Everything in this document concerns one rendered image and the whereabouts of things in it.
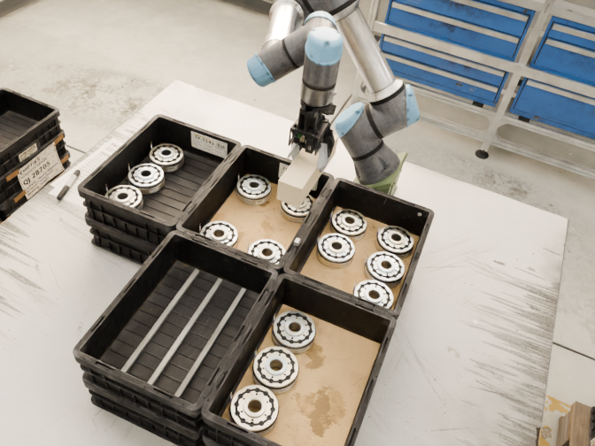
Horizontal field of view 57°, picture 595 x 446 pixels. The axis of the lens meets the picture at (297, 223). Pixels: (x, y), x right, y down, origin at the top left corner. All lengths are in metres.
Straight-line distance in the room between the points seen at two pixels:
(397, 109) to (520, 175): 1.85
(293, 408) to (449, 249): 0.81
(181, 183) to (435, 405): 0.94
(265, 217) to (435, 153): 1.94
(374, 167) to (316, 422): 0.85
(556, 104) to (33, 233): 2.60
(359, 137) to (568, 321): 1.49
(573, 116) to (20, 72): 3.22
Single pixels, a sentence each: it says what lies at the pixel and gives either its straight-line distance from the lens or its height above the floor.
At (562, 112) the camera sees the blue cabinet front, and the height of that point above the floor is 0.42.
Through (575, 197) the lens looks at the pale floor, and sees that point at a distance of 3.49.
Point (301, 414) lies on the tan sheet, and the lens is 1.27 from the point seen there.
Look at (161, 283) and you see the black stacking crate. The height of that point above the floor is 0.83.
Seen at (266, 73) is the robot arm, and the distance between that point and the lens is 1.30.
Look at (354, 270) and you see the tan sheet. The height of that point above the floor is 0.83.
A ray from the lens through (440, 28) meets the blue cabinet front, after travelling 3.20.
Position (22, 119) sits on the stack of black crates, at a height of 0.49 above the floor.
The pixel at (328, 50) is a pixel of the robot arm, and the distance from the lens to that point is 1.16.
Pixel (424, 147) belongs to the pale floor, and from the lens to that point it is 3.41.
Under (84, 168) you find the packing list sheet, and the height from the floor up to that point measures 0.70.
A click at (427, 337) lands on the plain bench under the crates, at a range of 1.60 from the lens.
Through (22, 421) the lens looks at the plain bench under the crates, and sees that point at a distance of 1.47.
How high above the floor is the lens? 1.98
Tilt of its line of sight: 46 degrees down
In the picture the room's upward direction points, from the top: 9 degrees clockwise
